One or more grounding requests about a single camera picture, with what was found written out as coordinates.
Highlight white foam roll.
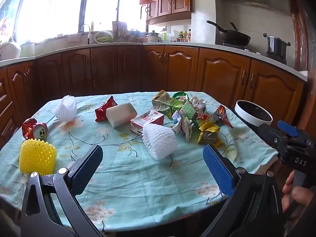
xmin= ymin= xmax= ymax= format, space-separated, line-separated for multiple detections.
xmin=106 ymin=103 xmax=138 ymax=128

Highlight crumpled white tissue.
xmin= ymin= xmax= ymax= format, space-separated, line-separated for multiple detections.
xmin=191 ymin=96 xmax=206 ymax=112

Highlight person's right hand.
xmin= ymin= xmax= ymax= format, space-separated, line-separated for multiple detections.
xmin=281 ymin=170 xmax=316 ymax=213

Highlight small red wrapper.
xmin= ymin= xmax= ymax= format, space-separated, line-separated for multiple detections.
xmin=195 ymin=112 xmax=211 ymax=126

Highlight beige green drink pouch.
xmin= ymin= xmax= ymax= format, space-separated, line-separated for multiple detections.
xmin=152 ymin=90 xmax=182 ymax=120

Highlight stone kitchen countertop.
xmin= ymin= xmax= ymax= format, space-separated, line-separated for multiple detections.
xmin=0 ymin=41 xmax=309 ymax=82

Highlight white bin with black bag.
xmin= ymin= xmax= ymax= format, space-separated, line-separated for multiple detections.
xmin=233 ymin=100 xmax=273 ymax=130

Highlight kitchen window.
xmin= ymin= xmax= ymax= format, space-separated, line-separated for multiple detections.
xmin=15 ymin=0 xmax=149 ymax=43

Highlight knife rack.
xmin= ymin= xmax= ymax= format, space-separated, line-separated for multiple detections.
xmin=112 ymin=21 xmax=127 ymax=41

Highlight black cooking pot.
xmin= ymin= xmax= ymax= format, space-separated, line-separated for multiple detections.
xmin=263 ymin=33 xmax=291 ymax=58

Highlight white rice cooker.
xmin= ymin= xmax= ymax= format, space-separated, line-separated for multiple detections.
xmin=147 ymin=31 xmax=161 ymax=43

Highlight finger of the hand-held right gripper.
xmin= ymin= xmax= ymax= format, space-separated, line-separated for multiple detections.
xmin=276 ymin=120 xmax=309 ymax=144
xmin=257 ymin=123 xmax=288 ymax=153

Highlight small white foam fruit net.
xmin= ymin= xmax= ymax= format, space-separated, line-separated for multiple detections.
xmin=52 ymin=95 xmax=77 ymax=122

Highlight green wrapper with white print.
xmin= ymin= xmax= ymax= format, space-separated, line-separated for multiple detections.
xmin=179 ymin=102 xmax=198 ymax=121

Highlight white countertop appliance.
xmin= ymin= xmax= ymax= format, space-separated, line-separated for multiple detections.
xmin=0 ymin=42 xmax=21 ymax=61

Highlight black wok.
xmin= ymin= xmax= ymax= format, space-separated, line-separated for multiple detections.
xmin=207 ymin=20 xmax=251 ymax=46

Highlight cartoon print wrapper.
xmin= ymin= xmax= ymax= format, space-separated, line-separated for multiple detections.
xmin=172 ymin=111 xmax=195 ymax=142

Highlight red and black snack wrapper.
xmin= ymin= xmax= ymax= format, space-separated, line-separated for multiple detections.
xmin=212 ymin=105 xmax=234 ymax=129

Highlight yellow green snack wrapper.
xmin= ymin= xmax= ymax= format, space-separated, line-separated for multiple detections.
xmin=197 ymin=121 xmax=223 ymax=149

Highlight basket of green vegetables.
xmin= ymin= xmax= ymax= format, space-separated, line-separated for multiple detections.
xmin=94 ymin=31 xmax=114 ymax=43

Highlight large white foam fruit net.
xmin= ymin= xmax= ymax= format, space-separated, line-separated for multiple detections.
xmin=142 ymin=123 xmax=179 ymax=160

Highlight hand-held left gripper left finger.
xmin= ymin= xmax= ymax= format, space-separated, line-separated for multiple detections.
xmin=21 ymin=144 xmax=104 ymax=237

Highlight yellow foam fruit net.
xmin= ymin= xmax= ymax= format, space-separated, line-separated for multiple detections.
xmin=19 ymin=139 xmax=57 ymax=174

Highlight red and white carton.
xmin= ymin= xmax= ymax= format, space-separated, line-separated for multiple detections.
xmin=130 ymin=111 xmax=165 ymax=139

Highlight red wooden glass cabinet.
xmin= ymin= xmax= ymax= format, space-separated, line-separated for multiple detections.
xmin=290 ymin=0 xmax=316 ymax=129

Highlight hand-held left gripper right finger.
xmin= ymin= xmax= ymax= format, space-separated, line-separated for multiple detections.
xmin=202 ymin=144 xmax=284 ymax=237

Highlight row of condiment bottles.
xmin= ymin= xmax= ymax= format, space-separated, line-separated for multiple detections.
xmin=176 ymin=29 xmax=192 ymax=42

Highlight teal floral tablecloth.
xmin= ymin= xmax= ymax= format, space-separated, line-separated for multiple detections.
xmin=0 ymin=91 xmax=279 ymax=232

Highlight wooden cabinets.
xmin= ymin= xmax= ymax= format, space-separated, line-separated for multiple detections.
xmin=133 ymin=0 xmax=193 ymax=25
xmin=0 ymin=46 xmax=305 ymax=141

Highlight wooden lower cabinets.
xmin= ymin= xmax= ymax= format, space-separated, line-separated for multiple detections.
xmin=0 ymin=46 xmax=305 ymax=141

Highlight wooden upper cabinets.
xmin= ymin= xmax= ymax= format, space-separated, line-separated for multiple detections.
xmin=133 ymin=0 xmax=193 ymax=25

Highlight crushed red can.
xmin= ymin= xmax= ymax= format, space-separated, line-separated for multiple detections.
xmin=22 ymin=118 xmax=48 ymax=140

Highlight colourful wall poster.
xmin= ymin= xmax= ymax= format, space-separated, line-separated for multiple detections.
xmin=0 ymin=0 xmax=23 ymax=42

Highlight metal sink faucet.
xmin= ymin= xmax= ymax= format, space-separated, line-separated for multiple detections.
xmin=81 ymin=24 xmax=92 ymax=45

